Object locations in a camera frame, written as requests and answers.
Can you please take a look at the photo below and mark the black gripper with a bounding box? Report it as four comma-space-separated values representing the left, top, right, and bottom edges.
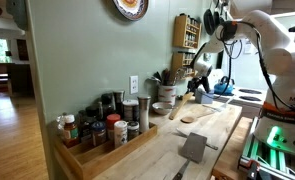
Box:
186, 75, 211, 98

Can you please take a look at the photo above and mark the wooden spatula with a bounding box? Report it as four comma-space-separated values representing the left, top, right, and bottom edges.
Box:
168, 91, 195, 121

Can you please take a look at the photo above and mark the slotted metal spatula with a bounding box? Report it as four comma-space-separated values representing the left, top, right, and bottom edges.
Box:
147, 75, 161, 85

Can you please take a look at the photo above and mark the metal turner spatula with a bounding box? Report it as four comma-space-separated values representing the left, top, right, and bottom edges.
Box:
171, 132, 209, 180

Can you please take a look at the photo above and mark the grey tissue box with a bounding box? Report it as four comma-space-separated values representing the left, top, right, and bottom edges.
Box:
194, 87, 215, 105

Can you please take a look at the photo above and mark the white crock with red chilies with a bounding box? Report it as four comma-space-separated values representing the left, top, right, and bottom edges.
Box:
157, 84, 178, 107

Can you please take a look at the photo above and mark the wooden spoon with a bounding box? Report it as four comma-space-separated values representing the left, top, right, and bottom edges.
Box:
180, 110, 216, 124

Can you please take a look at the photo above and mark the blue kettle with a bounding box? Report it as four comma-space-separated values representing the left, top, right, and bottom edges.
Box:
213, 75, 236, 97

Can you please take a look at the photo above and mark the white bowl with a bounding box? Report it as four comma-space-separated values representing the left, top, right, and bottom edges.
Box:
151, 101, 174, 116

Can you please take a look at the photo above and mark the grey metal scraper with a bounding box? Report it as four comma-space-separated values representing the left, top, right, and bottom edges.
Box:
176, 128, 220, 151

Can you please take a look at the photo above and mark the stainless steel grinder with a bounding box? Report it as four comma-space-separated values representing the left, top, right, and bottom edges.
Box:
137, 95, 152, 134

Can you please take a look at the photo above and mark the white refrigerator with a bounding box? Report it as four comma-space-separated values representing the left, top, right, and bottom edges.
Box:
220, 33, 275, 91

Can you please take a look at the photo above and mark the white lid dark label jar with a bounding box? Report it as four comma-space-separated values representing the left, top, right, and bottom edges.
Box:
122, 99, 140, 123

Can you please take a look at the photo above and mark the white stove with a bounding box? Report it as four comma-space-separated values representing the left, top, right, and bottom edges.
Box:
206, 68, 268, 119

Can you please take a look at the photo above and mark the small black lid jar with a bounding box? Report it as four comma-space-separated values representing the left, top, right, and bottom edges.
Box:
127, 120, 140, 141

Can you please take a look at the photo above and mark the dark tall grinder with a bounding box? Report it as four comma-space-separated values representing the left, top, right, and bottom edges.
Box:
112, 89, 126, 116

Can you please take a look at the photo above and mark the white spice bottle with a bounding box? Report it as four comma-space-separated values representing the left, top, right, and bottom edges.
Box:
113, 120, 129, 149

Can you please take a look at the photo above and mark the red lid spice jar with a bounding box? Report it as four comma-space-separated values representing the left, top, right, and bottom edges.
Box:
105, 113, 122, 140

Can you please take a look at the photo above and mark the black spice bottle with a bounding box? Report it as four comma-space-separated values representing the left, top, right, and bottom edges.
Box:
100, 92, 115, 116

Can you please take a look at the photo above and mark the aluminium robot mounting stand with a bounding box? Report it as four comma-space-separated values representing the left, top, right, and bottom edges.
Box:
237, 116, 295, 180

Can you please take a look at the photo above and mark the wooden spice tray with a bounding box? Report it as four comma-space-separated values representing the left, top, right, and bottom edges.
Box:
53, 121, 159, 180

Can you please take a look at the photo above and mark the dark lid brown jar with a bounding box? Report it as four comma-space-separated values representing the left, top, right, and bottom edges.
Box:
91, 121, 107, 147

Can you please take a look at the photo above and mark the dark glass spice jar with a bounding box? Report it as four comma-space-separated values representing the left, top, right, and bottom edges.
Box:
78, 105, 100, 143

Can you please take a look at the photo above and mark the white cap orange label bottle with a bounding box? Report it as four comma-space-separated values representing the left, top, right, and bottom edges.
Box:
62, 114, 80, 148

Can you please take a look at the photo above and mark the short wooden wall spice rack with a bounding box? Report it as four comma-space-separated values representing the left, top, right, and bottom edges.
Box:
170, 50, 195, 80

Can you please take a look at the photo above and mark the white wall outlet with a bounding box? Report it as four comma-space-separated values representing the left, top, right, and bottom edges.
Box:
129, 75, 139, 95

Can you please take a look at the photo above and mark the tall wooden wall spice rack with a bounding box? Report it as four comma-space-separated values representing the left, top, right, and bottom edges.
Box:
172, 13, 202, 50

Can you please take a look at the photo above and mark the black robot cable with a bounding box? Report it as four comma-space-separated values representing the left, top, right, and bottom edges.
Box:
220, 20, 295, 113

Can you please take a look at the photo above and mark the decorative wall plate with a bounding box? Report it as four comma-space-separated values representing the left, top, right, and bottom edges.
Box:
112, 0, 150, 22

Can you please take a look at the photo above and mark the dark picture frame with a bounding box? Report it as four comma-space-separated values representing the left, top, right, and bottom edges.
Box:
16, 38, 30, 62

